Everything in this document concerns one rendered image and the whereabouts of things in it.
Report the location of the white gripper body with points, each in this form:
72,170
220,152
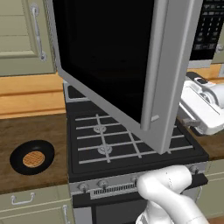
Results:
201,113

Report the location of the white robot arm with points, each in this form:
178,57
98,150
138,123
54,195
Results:
166,189

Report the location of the silver microwave with black panel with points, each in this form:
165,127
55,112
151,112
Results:
208,32

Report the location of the silver microwave door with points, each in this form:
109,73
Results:
105,58

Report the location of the round brown waffle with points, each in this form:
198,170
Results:
33,159

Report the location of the black bowl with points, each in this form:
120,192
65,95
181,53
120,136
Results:
17,160

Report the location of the beige base cupboard door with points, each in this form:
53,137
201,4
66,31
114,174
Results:
35,215

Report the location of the silver stove knob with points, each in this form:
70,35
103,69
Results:
83,187
134,179
193,169
102,183

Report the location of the beige base cupboard run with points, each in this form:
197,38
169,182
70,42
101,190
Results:
214,186

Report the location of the black and silver stove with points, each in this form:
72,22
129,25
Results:
87,163

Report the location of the beige drawer front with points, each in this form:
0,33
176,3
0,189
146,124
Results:
43,197

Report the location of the beige wall cupboard door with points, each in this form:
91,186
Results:
17,38

